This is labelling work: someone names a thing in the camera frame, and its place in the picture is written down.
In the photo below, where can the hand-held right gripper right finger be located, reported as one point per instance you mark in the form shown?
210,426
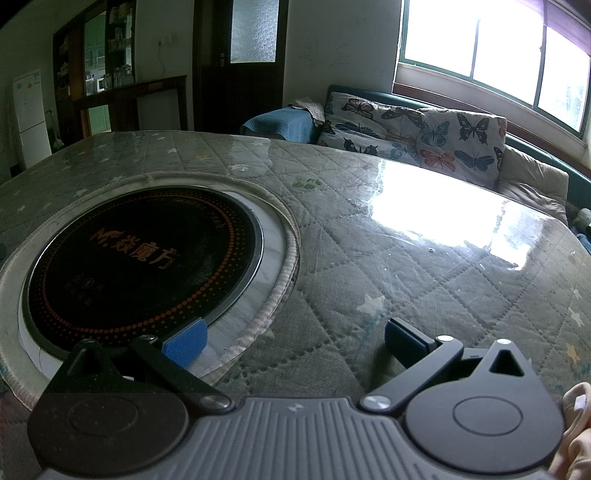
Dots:
406,344

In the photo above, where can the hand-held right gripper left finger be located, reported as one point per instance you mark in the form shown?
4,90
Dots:
184,344

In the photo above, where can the black round induction cooktop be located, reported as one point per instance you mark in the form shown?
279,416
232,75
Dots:
138,272

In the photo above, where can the blue sofa sheet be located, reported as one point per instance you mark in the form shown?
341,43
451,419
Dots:
585,242

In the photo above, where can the beige pillow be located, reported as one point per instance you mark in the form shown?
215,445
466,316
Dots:
531,180

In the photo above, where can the square butterfly print pillow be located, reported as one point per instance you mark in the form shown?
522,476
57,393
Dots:
461,145

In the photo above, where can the grey plush toy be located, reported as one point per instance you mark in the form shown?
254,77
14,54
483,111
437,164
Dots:
582,220

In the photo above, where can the long butterfly print pillow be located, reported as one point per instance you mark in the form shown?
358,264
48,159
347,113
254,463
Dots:
360,127

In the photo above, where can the blue quilted blanket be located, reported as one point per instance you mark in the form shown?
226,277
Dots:
281,124

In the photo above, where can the teal sofa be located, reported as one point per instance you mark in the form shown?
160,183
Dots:
397,98

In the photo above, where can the white crumpled cloth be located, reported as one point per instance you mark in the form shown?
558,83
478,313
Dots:
310,108

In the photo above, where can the dark wooden shelf cabinet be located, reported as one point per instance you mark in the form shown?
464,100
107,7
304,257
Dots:
120,97

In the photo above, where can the dark wooden door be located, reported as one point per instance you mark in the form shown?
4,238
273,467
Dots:
238,92

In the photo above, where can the white refrigerator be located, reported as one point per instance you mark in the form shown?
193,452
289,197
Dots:
31,120

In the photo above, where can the group of glass jars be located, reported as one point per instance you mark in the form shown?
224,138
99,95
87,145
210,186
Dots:
122,77

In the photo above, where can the green framed window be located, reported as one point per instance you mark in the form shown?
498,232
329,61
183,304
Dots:
471,41

